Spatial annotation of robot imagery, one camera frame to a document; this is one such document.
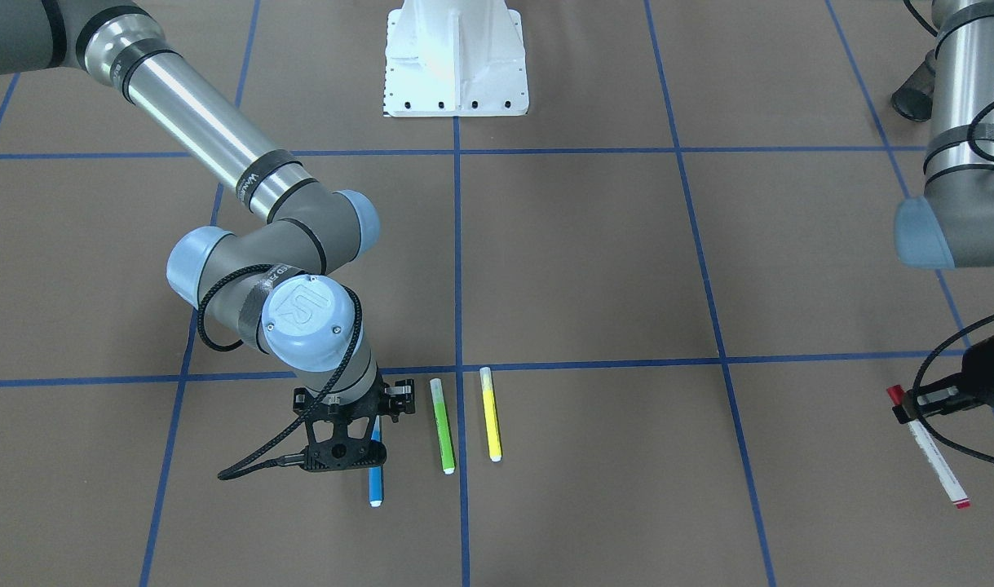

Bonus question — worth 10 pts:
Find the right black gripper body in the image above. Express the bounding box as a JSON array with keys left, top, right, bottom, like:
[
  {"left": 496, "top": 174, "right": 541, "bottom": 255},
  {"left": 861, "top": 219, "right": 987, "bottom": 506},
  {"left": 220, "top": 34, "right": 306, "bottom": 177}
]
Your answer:
[{"left": 293, "top": 379, "right": 416, "bottom": 473}]

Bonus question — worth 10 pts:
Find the red marker pen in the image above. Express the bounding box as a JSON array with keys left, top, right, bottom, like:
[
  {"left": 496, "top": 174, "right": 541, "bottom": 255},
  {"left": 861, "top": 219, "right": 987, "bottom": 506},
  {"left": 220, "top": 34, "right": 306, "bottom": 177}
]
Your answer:
[{"left": 886, "top": 384, "right": 971, "bottom": 510}]

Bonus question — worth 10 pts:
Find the blue marker pen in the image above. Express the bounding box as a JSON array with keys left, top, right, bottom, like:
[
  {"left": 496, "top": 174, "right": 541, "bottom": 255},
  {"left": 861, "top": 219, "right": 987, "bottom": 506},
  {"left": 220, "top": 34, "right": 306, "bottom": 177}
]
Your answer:
[{"left": 369, "top": 417, "right": 384, "bottom": 509}]

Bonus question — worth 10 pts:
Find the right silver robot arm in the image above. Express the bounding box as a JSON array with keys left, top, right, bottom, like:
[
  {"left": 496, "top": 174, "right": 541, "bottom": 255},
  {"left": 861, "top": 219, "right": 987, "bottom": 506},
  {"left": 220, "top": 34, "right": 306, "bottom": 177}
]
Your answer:
[{"left": 0, "top": 1, "right": 415, "bottom": 480}]

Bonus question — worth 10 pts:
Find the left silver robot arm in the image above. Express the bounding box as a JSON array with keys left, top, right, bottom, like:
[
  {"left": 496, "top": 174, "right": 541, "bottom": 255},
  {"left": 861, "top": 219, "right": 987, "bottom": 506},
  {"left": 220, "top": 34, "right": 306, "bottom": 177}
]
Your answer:
[{"left": 895, "top": 1, "right": 994, "bottom": 270}]

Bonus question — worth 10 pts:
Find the green marker pen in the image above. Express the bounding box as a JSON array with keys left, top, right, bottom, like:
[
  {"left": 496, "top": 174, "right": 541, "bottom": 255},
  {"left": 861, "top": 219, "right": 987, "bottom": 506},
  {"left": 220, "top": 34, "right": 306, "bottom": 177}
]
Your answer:
[{"left": 429, "top": 378, "right": 456, "bottom": 475}]

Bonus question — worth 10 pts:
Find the yellow marker pen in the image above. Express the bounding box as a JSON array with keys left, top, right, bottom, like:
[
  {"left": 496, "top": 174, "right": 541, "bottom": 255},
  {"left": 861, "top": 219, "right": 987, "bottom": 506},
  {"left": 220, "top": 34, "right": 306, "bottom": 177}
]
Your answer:
[{"left": 480, "top": 365, "right": 503, "bottom": 463}]

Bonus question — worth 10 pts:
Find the black mesh cup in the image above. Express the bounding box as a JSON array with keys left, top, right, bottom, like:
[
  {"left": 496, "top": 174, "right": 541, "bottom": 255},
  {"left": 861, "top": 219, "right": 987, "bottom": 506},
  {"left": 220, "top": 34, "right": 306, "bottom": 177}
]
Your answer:
[{"left": 890, "top": 50, "right": 937, "bottom": 123}]

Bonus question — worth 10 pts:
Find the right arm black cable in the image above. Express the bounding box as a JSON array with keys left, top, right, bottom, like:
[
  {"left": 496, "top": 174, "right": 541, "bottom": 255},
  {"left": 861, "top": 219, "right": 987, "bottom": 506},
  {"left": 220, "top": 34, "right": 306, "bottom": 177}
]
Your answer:
[{"left": 197, "top": 263, "right": 365, "bottom": 482}]

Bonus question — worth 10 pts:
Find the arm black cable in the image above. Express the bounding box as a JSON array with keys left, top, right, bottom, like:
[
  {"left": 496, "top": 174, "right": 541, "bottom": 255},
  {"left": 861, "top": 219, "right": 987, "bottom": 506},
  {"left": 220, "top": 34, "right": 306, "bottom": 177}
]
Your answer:
[
  {"left": 197, "top": 263, "right": 365, "bottom": 482},
  {"left": 904, "top": 0, "right": 994, "bottom": 472}
]

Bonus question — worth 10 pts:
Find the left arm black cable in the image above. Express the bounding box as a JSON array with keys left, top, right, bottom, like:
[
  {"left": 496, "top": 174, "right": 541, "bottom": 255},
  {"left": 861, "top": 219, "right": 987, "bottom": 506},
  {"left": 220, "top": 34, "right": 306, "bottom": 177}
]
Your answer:
[{"left": 904, "top": 0, "right": 994, "bottom": 472}]

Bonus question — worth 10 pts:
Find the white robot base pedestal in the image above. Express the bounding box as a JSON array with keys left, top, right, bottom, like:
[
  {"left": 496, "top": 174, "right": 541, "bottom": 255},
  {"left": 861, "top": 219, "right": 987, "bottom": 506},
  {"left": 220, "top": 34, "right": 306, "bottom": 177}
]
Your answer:
[{"left": 382, "top": 1, "right": 530, "bottom": 118}]

